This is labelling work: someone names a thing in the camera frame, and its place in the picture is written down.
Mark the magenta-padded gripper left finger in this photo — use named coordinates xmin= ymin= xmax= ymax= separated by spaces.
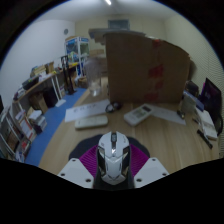
xmin=56 ymin=144 xmax=101 ymax=190

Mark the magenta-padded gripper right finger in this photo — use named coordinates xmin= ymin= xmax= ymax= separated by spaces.
xmin=128 ymin=143 xmax=171 ymax=189

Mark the white and black computer mouse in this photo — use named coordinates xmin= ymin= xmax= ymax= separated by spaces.
xmin=95 ymin=130 xmax=132 ymax=186

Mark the dark round mouse pad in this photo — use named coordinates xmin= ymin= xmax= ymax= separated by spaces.
xmin=68 ymin=134 xmax=151 ymax=162

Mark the slim white remote control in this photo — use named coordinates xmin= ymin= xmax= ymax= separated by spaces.
xmin=74 ymin=114 xmax=110 ymax=131

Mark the white remote with display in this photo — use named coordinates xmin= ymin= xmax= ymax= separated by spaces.
xmin=123 ymin=103 xmax=156 ymax=127

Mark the plain white paper sheet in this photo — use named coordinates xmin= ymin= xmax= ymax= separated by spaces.
xmin=149 ymin=105 xmax=187 ymax=126

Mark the shelf unit with books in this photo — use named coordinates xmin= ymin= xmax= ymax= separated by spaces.
xmin=0 ymin=103 xmax=48 ymax=164

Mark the white book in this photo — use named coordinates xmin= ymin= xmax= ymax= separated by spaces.
xmin=194 ymin=106 xmax=220 ymax=141

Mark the clear plastic container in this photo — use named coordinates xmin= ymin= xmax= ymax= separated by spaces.
xmin=181 ymin=92 xmax=198 ymax=115

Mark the black monitor screen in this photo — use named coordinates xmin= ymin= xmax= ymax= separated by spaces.
xmin=199 ymin=77 xmax=223 ymax=125

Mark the white cluttered desk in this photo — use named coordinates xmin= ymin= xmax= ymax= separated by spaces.
xmin=12 ymin=61 xmax=68 ymax=109

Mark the black stand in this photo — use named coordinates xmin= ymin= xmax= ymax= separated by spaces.
xmin=60 ymin=54 xmax=78 ymax=96

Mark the clear plastic bottle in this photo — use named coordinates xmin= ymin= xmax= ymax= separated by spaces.
xmin=84 ymin=56 xmax=108 ymax=98

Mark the large brown cardboard box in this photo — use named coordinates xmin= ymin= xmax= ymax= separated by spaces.
xmin=105 ymin=31 xmax=192 ymax=105

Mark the glass display cabinet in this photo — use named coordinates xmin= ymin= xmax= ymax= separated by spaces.
xmin=64 ymin=35 xmax=91 ymax=78

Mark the grey wall vent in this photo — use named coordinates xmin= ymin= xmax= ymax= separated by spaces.
xmin=106 ymin=18 xmax=131 ymax=31

